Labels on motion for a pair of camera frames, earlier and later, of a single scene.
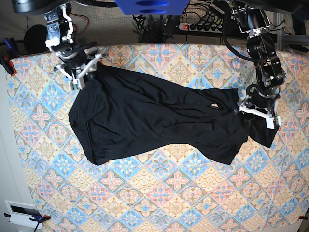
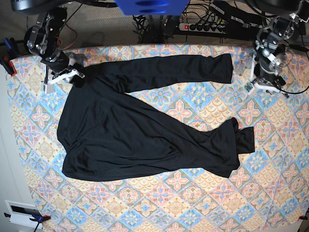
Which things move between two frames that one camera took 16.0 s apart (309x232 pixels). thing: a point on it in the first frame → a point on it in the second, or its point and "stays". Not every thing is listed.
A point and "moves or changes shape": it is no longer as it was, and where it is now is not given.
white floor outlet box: [21, 213] stays
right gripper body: [260, 102] → [263, 78]
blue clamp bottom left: [35, 216] stays
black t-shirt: [119, 113] moves or changes shape
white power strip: [201, 27] stays
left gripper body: [75, 63] → [60, 67]
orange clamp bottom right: [301, 217] stays
